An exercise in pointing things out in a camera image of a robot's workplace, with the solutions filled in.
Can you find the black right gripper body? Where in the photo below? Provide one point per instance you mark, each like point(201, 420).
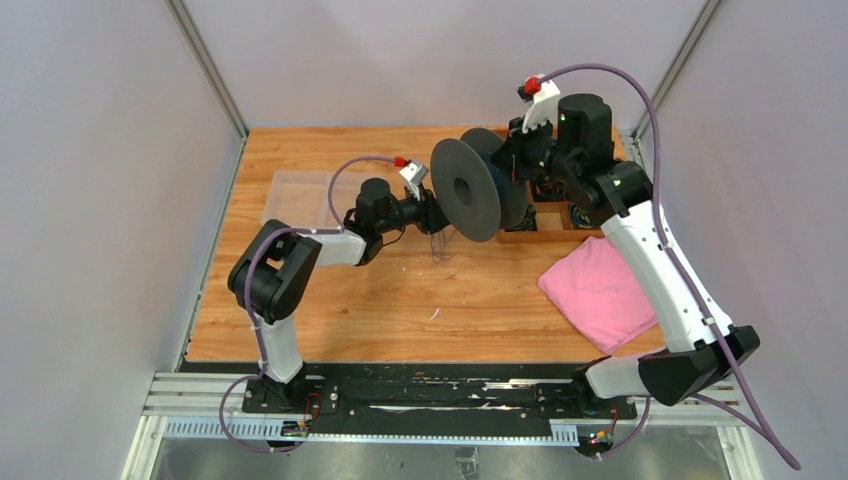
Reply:
point(536, 152)

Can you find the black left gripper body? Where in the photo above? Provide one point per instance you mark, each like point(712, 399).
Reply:
point(403, 213)

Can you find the dark grey filament spool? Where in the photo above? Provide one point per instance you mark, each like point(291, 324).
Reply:
point(475, 196)

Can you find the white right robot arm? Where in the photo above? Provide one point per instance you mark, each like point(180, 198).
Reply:
point(702, 344)

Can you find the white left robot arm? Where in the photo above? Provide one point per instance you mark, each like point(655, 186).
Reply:
point(270, 278)

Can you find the wooden compartment organizer tray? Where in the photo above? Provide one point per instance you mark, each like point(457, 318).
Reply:
point(553, 217)

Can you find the clear plastic divided tray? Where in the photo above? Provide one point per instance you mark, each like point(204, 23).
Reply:
point(300, 198)

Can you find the pink cloth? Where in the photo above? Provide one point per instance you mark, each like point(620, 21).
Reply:
point(596, 291)

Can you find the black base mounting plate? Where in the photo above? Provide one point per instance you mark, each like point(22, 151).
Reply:
point(477, 400)

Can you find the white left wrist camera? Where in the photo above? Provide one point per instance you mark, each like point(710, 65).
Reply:
point(413, 173)

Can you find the aluminium corner frame post right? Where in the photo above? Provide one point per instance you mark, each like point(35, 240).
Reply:
point(706, 15)

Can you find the aluminium corner frame post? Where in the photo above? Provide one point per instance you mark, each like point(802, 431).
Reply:
point(706, 15)
point(195, 41)

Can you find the aluminium rail frame front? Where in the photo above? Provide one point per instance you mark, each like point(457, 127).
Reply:
point(193, 427)

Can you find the aluminium corner frame post left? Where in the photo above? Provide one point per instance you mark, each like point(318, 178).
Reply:
point(195, 41)

